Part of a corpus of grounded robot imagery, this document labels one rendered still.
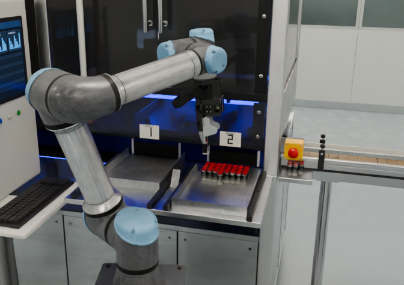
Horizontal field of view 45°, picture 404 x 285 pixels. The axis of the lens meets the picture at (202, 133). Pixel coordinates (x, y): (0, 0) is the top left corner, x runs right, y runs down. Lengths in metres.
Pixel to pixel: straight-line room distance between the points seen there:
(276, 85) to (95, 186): 0.83
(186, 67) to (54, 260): 1.49
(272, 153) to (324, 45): 4.61
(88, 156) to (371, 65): 5.48
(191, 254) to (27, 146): 0.84
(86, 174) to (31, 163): 0.87
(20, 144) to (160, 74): 0.99
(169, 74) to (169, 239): 1.11
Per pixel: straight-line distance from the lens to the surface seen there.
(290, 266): 3.07
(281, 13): 1.84
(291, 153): 1.90
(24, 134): 2.12
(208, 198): 1.77
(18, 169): 2.12
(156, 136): 2.03
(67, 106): 1.16
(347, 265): 3.16
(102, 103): 1.15
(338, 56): 6.50
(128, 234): 1.32
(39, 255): 2.56
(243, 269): 2.20
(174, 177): 1.86
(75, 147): 1.31
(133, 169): 2.03
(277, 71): 1.86
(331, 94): 6.59
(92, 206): 1.41
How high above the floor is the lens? 1.64
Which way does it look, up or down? 18 degrees down
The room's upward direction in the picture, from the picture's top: 1 degrees clockwise
